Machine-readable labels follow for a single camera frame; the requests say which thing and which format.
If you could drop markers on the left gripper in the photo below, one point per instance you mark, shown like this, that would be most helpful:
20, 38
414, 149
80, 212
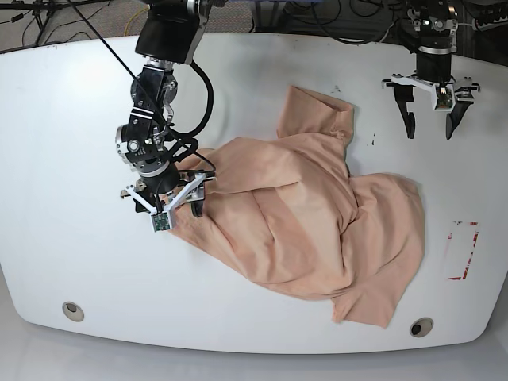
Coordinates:
433, 68

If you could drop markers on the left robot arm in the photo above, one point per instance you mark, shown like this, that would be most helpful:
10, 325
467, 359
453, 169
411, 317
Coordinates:
433, 43

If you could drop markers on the table grommet hole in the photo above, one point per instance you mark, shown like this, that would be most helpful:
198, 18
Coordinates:
421, 327
73, 312

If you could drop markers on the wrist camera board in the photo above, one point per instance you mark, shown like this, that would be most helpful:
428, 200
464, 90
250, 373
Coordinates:
443, 98
162, 222

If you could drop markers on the red tape marking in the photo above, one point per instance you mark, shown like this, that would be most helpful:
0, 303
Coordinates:
460, 249

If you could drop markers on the left table grommet hole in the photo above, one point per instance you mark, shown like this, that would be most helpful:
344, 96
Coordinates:
73, 312

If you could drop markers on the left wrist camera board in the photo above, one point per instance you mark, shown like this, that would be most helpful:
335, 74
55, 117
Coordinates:
443, 98

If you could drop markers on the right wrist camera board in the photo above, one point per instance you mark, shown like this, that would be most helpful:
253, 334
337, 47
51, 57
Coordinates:
162, 222

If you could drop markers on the white power strip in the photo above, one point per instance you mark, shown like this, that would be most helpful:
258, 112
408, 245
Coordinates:
490, 19

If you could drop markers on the peach T-shirt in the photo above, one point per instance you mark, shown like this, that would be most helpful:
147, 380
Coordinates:
288, 216

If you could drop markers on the black tripod stand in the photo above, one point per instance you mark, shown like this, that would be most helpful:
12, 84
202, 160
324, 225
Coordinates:
41, 13

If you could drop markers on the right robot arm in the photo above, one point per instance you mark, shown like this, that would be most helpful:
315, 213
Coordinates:
149, 143

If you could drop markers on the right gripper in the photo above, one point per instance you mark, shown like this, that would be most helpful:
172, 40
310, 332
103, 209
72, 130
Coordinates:
165, 188

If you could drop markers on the right table grommet hole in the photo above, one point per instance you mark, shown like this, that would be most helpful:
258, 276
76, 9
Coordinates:
421, 327

